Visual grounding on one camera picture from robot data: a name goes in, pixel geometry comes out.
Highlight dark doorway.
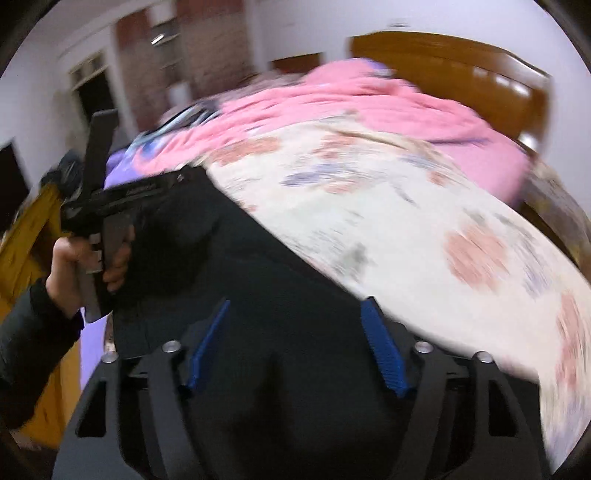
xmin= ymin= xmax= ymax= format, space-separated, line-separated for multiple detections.
xmin=69 ymin=54 xmax=122 ymax=136

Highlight person's left hand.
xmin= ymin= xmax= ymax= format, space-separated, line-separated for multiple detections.
xmin=46 ymin=226 xmax=136 ymax=320

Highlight brown nightstand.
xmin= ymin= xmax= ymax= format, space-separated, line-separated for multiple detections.
xmin=271 ymin=52 xmax=322 ymax=75

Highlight dark clothes pile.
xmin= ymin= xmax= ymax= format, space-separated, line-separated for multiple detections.
xmin=41 ymin=151 xmax=93 ymax=197

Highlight yellow wooden cabinet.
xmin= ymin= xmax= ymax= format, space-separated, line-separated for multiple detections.
xmin=0 ymin=185 xmax=83 ymax=449

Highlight person's left forearm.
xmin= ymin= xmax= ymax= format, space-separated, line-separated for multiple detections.
xmin=0 ymin=277 xmax=86 ymax=431

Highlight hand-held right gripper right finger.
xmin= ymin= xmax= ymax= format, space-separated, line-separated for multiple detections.
xmin=360 ymin=295 xmax=552 ymax=480

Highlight dark screen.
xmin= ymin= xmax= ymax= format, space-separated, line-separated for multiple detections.
xmin=0 ymin=142 xmax=29 ymax=232

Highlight pink blanket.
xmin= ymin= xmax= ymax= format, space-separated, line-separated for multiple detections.
xmin=134 ymin=59 xmax=532 ymax=205

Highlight brick pattern curtain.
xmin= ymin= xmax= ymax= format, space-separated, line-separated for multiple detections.
xmin=115 ymin=0 xmax=254 ymax=132

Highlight floral blanket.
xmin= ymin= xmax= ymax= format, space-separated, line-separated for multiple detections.
xmin=198 ymin=111 xmax=591 ymax=468

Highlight wooden headboard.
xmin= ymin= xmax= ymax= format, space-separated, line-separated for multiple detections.
xmin=350 ymin=31 xmax=553 ymax=149

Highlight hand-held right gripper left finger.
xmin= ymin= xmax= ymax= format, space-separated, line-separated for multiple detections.
xmin=52 ymin=299 xmax=232 ymax=480

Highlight black pants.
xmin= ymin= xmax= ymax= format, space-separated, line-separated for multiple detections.
xmin=108 ymin=167 xmax=467 ymax=480

